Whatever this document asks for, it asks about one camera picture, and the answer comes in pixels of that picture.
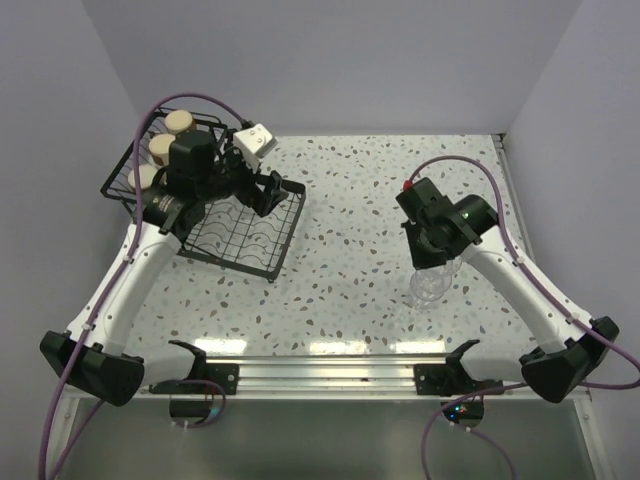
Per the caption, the clear plastic cup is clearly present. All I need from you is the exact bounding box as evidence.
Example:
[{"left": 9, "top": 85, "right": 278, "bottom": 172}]
[
  {"left": 409, "top": 270, "right": 452, "bottom": 309},
  {"left": 412, "top": 260, "right": 460, "bottom": 287}
]

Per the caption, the beige cup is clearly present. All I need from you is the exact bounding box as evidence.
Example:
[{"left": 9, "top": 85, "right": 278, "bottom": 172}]
[
  {"left": 148, "top": 133, "right": 175, "bottom": 168},
  {"left": 127, "top": 164, "right": 158, "bottom": 191},
  {"left": 164, "top": 109, "right": 196, "bottom": 136}
]

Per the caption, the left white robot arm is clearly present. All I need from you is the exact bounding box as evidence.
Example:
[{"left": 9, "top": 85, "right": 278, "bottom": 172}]
[{"left": 40, "top": 124, "right": 287, "bottom": 406}]

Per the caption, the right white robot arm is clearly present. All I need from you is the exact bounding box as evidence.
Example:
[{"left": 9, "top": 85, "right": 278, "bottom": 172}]
[{"left": 396, "top": 178, "right": 619, "bottom": 403}]

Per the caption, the black wire dish rack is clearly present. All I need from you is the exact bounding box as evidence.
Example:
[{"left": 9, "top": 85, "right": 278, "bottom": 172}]
[{"left": 101, "top": 107, "right": 306, "bottom": 282}]

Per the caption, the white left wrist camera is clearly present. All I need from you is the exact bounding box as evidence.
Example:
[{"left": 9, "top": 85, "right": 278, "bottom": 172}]
[{"left": 233, "top": 123, "right": 277, "bottom": 172}]

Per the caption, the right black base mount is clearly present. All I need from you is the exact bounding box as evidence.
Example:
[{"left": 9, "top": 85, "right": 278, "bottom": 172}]
[{"left": 413, "top": 363, "right": 503, "bottom": 397}]

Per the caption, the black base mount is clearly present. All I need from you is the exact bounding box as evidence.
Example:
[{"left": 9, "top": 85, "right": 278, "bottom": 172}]
[
  {"left": 149, "top": 363, "right": 239, "bottom": 395},
  {"left": 413, "top": 363, "right": 503, "bottom": 397}
]

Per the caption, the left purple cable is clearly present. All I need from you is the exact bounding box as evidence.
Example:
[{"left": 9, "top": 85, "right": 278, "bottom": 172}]
[{"left": 39, "top": 92, "right": 251, "bottom": 480}]

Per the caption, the purple cable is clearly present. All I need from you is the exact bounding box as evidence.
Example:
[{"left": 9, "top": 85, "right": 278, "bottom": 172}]
[
  {"left": 39, "top": 92, "right": 251, "bottom": 480},
  {"left": 404, "top": 155, "right": 640, "bottom": 480}
]

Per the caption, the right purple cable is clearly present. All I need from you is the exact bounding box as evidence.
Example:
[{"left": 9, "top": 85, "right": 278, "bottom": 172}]
[{"left": 404, "top": 155, "right": 640, "bottom": 480}]

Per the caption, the aluminium mounting rail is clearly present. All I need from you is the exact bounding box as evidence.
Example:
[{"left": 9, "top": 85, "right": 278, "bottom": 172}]
[{"left": 144, "top": 355, "right": 589, "bottom": 399}]

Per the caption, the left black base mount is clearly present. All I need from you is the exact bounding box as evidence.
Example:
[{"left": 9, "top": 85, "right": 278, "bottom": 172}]
[{"left": 149, "top": 363, "right": 239, "bottom": 395}]

